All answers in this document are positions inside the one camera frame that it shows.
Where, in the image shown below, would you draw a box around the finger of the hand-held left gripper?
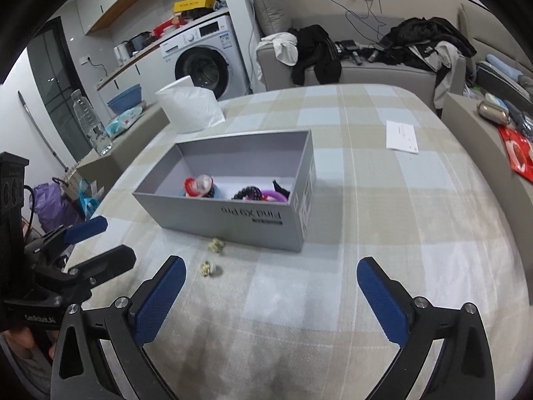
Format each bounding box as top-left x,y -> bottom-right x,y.
23,215 -> 109,265
31,245 -> 137,296

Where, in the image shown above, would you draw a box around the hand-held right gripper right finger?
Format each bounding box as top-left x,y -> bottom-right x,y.
357,257 -> 496,400

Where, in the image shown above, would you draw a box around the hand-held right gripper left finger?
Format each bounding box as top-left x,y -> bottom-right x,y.
50,255 -> 187,400

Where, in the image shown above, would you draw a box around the grey cardboard box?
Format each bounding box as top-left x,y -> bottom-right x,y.
132,129 -> 317,253

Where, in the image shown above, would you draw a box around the clear white bracelet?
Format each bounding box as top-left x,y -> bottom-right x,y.
194,174 -> 215,197

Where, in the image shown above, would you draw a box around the purple bracelet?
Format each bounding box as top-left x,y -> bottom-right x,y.
260,189 -> 290,204

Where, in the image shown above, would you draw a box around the person's left hand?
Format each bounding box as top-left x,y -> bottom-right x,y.
0,328 -> 58,361

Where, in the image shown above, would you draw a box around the blue plastic bag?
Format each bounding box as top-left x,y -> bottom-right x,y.
78,179 -> 101,217

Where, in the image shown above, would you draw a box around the purple bag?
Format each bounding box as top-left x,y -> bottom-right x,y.
32,182 -> 80,232

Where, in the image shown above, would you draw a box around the wicker basket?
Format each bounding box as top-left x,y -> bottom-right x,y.
62,162 -> 90,194

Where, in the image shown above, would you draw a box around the grey bench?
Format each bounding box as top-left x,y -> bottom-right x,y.
441,93 -> 533,234
75,102 -> 171,201

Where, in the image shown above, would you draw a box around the clear plastic water bottle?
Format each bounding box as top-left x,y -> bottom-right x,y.
70,89 -> 114,157

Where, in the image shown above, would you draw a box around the wet wipes pack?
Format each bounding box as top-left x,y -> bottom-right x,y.
104,107 -> 144,137

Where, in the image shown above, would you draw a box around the blue plastic basin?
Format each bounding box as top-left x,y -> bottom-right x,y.
107,83 -> 144,115

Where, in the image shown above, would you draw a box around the dark glass door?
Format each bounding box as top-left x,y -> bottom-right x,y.
26,19 -> 96,163

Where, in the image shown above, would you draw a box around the white tissue roll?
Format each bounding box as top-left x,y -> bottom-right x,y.
155,76 -> 227,134

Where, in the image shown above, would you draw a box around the white paper card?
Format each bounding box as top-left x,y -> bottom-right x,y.
385,119 -> 419,155

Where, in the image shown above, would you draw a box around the wooden kitchen counter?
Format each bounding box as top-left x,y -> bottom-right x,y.
96,6 -> 230,91

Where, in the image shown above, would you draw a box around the white washing machine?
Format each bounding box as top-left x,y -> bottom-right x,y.
159,14 -> 253,103

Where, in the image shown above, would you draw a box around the red printed packet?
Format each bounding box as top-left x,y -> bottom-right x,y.
497,127 -> 533,182

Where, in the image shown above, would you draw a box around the metallic case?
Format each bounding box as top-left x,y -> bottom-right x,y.
477,100 -> 512,126

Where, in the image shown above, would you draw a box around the grey sofa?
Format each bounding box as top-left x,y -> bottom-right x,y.
255,42 -> 467,96

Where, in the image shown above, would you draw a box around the white green box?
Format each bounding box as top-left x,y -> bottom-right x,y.
485,93 -> 511,111

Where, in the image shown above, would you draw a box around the white grey jacket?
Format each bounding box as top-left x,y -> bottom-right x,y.
410,42 -> 463,111

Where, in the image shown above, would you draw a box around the yellow box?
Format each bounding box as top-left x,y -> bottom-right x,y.
173,0 -> 216,14

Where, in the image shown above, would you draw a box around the folded bedding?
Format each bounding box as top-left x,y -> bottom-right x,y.
475,52 -> 533,105

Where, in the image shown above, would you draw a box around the black clothing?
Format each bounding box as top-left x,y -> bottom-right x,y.
287,25 -> 343,86

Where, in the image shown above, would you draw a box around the white cloth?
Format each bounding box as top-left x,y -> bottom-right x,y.
261,32 -> 299,66

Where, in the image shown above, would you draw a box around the black jacket pile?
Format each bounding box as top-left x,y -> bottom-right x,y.
370,17 -> 477,71

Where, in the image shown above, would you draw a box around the grey pillow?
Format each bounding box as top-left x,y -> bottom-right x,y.
253,0 -> 292,44

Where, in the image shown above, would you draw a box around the mop handle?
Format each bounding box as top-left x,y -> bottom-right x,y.
17,90 -> 69,171

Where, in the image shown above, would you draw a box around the white wall cabinets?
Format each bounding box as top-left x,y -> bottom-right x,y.
77,0 -> 155,36

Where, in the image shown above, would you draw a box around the blue cable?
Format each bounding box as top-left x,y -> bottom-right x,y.
266,0 -> 392,46

